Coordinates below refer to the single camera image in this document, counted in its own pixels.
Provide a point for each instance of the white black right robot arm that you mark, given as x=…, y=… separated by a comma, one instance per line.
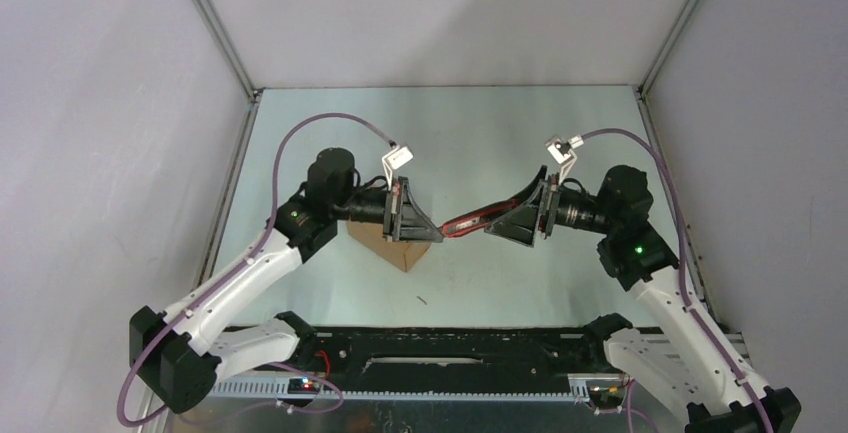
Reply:
x=707, y=385

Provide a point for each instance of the brown cardboard express box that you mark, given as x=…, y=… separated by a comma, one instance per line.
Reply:
x=401, y=255

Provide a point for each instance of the red black utility knife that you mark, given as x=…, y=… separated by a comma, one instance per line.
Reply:
x=477, y=219

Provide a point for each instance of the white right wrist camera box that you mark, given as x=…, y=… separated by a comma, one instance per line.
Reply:
x=563, y=153

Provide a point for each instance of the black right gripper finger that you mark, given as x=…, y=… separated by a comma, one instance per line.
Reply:
x=519, y=225
x=531, y=194

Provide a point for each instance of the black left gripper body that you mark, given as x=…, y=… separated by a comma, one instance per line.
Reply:
x=374, y=206

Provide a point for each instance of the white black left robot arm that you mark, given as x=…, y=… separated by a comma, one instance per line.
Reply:
x=232, y=291

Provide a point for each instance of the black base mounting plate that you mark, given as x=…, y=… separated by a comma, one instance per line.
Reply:
x=448, y=361

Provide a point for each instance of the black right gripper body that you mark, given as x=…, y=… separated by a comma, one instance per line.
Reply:
x=571, y=210

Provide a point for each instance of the aluminium frame rail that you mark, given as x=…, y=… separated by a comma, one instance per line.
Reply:
x=594, y=362

